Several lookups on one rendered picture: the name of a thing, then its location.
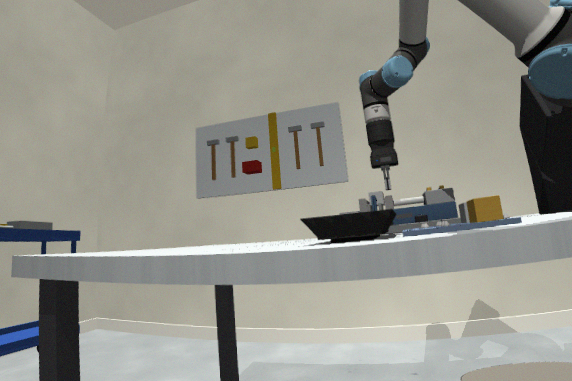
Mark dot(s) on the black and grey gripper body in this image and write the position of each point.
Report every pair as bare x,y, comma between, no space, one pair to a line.
380,136

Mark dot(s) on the yellow rectangular block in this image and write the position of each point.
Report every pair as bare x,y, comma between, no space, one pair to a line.
485,209

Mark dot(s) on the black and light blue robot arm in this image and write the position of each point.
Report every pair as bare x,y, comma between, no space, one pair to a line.
542,38

